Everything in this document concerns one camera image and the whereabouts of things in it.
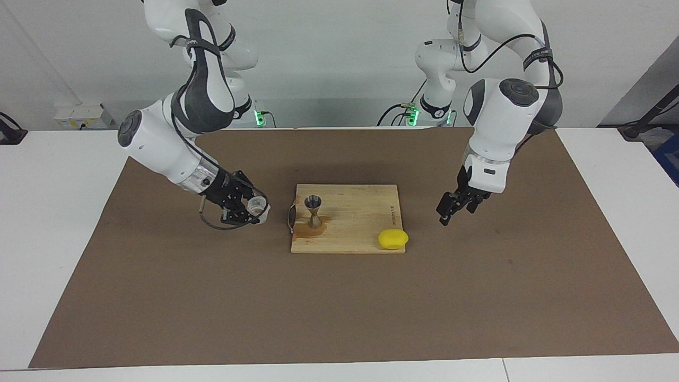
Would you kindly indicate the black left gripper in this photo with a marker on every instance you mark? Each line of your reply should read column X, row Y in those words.
column 467, row 193

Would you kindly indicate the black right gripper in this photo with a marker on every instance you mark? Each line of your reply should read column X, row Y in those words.
column 225, row 188

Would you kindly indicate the clear glass cup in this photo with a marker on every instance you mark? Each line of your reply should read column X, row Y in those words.
column 257, row 204

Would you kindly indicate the steel jigger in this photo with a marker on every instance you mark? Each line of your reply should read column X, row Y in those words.
column 313, row 201

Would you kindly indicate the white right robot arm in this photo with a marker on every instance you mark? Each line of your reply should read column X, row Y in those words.
column 159, row 148

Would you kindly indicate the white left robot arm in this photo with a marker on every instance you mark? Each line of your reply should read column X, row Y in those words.
column 504, row 122

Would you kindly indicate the yellow lemon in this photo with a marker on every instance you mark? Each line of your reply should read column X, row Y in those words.
column 393, row 239

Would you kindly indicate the wooden cutting board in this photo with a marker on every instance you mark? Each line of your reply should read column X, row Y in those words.
column 360, row 212

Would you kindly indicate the brown paper table mat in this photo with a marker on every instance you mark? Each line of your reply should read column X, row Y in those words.
column 212, row 297

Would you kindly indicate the black stand with pole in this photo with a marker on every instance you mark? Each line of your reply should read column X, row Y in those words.
column 634, row 130

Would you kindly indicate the blue crate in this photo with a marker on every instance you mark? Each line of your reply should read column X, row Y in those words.
column 669, row 159

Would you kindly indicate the black clamp base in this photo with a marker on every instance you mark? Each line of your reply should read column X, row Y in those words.
column 10, row 135

